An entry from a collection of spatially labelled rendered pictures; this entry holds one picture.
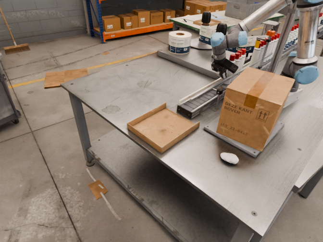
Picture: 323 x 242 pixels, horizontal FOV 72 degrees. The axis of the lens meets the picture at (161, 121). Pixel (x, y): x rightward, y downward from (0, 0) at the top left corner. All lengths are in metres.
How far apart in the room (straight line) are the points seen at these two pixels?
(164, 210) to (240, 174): 0.71
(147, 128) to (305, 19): 0.96
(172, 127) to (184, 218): 0.65
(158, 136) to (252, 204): 0.53
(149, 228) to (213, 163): 0.89
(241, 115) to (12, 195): 1.85
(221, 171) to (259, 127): 0.27
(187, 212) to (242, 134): 0.71
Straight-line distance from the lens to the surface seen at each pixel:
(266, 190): 1.06
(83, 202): 1.98
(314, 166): 1.28
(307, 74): 1.47
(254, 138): 1.15
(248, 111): 1.09
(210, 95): 1.47
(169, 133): 1.19
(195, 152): 1.11
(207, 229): 1.59
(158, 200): 1.65
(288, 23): 1.83
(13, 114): 2.84
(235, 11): 3.99
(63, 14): 5.66
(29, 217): 2.05
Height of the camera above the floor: 1.61
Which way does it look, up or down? 37 degrees down
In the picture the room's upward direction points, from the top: 2 degrees clockwise
